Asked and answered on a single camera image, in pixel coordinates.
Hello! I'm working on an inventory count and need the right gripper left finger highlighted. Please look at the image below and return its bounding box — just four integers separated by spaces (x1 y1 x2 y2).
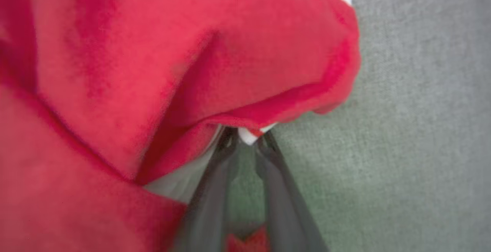
170 127 240 252

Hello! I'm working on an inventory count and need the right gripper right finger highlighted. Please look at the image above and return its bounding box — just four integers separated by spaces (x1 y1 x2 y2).
254 130 331 252

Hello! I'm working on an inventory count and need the grey fabric sofa cushion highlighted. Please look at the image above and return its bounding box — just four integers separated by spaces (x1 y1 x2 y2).
224 0 491 252

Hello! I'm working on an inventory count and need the red and white garment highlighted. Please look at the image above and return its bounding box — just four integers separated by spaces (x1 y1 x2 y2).
0 0 362 252

